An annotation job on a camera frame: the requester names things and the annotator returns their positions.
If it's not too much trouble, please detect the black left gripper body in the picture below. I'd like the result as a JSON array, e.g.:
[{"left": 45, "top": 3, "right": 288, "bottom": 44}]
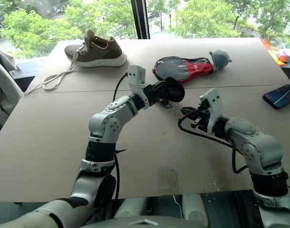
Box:
[{"left": 142, "top": 82, "right": 163, "bottom": 106}]

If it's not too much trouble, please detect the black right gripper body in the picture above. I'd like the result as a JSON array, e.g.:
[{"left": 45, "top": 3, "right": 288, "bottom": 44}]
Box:
[{"left": 192, "top": 104, "right": 212, "bottom": 132}]

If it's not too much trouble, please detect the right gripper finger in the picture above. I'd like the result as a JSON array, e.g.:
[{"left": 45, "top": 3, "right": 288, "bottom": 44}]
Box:
[
  {"left": 189, "top": 117, "right": 203, "bottom": 130},
  {"left": 181, "top": 106, "right": 201, "bottom": 117}
]

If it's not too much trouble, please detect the red grey racket-shaped case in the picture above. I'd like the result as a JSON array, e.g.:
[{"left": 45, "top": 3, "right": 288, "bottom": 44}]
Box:
[{"left": 152, "top": 56, "right": 214, "bottom": 84}]

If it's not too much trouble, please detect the grey plush toy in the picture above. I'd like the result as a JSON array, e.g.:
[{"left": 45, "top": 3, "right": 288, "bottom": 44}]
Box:
[{"left": 208, "top": 49, "right": 233, "bottom": 72}]

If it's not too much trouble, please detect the brown sneaker with white sole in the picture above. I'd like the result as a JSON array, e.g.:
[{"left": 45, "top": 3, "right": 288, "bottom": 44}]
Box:
[{"left": 23, "top": 28, "right": 128, "bottom": 96}]

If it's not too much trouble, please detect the black smartphone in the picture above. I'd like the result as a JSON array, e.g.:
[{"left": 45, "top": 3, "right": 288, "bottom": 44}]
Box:
[{"left": 262, "top": 84, "right": 290, "bottom": 110}]

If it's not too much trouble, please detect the grey rounded shell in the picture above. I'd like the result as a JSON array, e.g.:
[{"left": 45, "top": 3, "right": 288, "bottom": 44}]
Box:
[
  {"left": 182, "top": 193, "right": 210, "bottom": 227},
  {"left": 113, "top": 197, "right": 148, "bottom": 219}
]

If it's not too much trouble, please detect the orange paper item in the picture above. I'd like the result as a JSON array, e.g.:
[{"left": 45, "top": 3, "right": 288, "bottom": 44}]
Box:
[{"left": 261, "top": 38, "right": 285, "bottom": 67}]

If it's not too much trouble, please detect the pink purple paper bowl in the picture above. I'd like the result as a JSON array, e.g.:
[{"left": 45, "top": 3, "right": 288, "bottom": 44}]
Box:
[{"left": 277, "top": 48, "right": 290, "bottom": 63}]

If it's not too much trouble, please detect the grey cloth-covered chair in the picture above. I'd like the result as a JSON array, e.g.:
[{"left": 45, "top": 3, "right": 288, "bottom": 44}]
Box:
[{"left": 0, "top": 45, "right": 25, "bottom": 142}]

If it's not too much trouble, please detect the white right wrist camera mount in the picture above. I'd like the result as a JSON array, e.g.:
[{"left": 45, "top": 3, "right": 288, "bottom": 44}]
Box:
[{"left": 199, "top": 88, "right": 223, "bottom": 133}]

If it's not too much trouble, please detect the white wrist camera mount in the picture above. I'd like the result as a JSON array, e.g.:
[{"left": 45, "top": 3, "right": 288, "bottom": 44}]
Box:
[
  {"left": 199, "top": 88, "right": 223, "bottom": 133},
  {"left": 127, "top": 65, "right": 151, "bottom": 110}
]

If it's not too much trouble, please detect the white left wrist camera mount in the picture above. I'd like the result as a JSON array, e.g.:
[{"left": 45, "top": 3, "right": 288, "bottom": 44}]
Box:
[{"left": 127, "top": 65, "right": 151, "bottom": 110}]

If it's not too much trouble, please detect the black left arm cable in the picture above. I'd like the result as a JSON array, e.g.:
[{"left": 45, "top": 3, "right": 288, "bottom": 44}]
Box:
[{"left": 112, "top": 74, "right": 128, "bottom": 200}]

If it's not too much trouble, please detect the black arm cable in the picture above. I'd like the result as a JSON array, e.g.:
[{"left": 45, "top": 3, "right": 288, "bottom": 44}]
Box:
[
  {"left": 112, "top": 74, "right": 128, "bottom": 200},
  {"left": 177, "top": 108, "right": 249, "bottom": 174}
]

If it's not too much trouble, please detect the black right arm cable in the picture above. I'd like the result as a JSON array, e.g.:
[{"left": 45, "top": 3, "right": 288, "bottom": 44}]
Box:
[{"left": 177, "top": 108, "right": 249, "bottom": 174}]

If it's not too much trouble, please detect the black window frame post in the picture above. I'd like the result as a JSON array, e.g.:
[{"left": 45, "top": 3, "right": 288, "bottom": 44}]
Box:
[{"left": 130, "top": 0, "right": 151, "bottom": 40}]

